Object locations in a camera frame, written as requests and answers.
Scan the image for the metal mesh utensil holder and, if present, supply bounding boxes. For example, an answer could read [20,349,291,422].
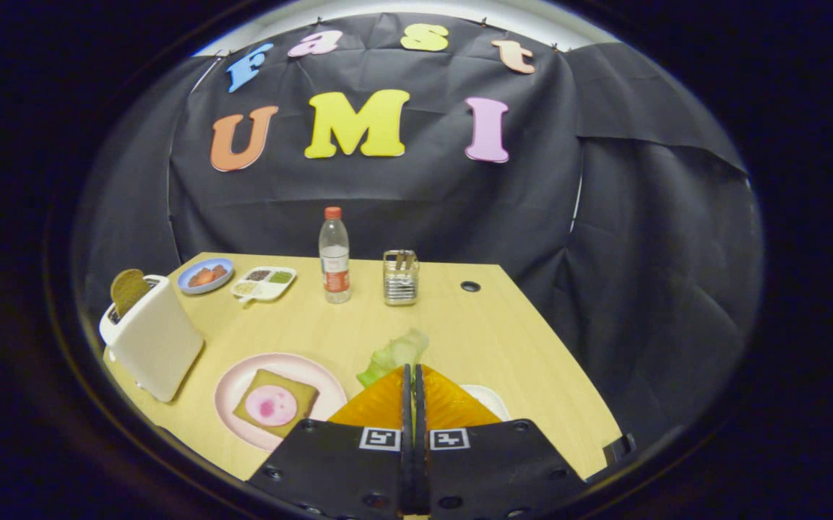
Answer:
[383,250,420,307]

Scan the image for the round pink ham slice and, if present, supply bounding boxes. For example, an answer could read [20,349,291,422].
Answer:
[245,385,298,427]

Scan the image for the clear water bottle red cap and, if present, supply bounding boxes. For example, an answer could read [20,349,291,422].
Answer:
[319,207,351,304]

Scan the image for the reddish food pieces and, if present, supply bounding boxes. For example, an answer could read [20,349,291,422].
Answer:
[188,265,228,287]

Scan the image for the plain brown bread slice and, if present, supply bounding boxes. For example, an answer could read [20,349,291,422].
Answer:
[111,269,151,319]

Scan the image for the black backdrop cloth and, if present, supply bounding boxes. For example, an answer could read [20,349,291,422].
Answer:
[73,11,764,449]

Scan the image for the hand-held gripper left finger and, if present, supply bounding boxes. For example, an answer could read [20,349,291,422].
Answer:
[246,364,415,520]

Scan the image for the pink plate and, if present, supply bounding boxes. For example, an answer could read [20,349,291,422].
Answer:
[214,352,348,452]

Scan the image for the small white plate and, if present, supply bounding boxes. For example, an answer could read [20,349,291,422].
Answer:
[459,384,511,422]

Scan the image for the white divided condiment tray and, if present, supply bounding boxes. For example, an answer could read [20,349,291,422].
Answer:
[230,266,298,304]

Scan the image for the green lettuce leaf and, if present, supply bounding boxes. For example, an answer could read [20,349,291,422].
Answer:
[356,329,430,389]

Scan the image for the white toaster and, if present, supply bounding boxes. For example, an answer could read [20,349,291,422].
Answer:
[98,274,205,403]

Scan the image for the brown bread slice under ham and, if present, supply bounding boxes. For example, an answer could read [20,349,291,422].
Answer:
[233,369,319,439]

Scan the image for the blue plate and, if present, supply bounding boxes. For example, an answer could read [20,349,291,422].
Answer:
[177,258,234,295]

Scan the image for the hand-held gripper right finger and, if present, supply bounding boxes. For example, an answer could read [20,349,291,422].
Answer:
[415,364,590,520]

